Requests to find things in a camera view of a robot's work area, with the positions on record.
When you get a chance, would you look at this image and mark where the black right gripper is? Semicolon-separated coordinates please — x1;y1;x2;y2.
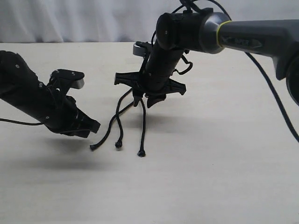
114;45;186;108

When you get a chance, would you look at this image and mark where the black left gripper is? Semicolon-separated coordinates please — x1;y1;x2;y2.
43;96;100;138

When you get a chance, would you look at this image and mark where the black rope strand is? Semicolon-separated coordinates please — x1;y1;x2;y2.
136;98;147;157
89;102;134;152
114;88;132;148

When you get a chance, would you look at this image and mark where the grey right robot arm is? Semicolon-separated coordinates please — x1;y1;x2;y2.
114;8;299;107

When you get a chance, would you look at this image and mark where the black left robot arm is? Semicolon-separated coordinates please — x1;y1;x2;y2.
0;50;100;138

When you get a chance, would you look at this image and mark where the white backdrop curtain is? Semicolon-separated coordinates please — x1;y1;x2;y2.
0;0;299;43

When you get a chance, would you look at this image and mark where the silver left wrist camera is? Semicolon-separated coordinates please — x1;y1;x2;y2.
48;69;85;89

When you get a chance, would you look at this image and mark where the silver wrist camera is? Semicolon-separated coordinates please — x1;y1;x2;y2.
133;41;152;57
48;69;85;89

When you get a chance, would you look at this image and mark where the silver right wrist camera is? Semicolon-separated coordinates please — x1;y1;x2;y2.
133;41;152;57

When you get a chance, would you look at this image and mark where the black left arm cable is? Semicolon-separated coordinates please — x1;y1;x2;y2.
0;118;43;126

